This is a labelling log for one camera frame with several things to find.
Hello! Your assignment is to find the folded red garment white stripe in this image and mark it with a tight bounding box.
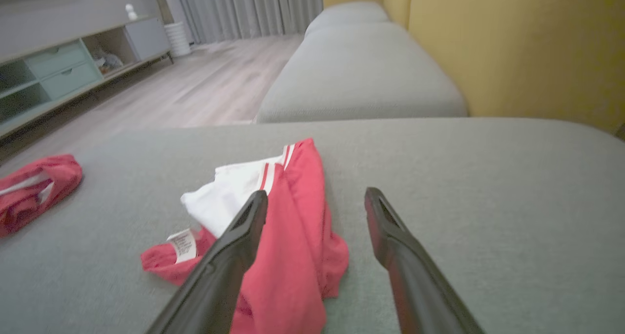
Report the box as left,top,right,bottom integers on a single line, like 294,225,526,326
0,154,83,238

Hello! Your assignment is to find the small pale clutter pile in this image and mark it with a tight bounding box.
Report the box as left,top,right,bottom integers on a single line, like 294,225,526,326
93,48,124,75

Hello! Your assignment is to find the TV cabinet with mint drawers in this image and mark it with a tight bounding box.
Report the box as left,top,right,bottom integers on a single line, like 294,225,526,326
0,16,174,139

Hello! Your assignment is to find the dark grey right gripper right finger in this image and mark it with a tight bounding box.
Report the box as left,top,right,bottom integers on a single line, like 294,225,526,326
364,187,485,334

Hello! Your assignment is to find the small grey sofa seat cushion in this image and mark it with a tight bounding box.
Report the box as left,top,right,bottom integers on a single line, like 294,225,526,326
305,1,391,37

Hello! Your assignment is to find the grey pleated curtain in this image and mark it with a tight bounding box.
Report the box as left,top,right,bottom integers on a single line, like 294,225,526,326
159,0,324,45

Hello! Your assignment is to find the red garment with white trim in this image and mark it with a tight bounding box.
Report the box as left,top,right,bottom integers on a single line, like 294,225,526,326
141,138,350,334

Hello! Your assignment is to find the white ribbed plant pot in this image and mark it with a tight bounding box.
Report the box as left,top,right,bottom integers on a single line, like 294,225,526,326
164,21,192,58

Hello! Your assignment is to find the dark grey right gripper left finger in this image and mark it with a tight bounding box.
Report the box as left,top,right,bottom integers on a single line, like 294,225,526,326
146,189,269,334

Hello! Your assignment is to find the grey sofa chaise seat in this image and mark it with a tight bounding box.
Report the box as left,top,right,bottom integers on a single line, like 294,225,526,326
0,118,625,334

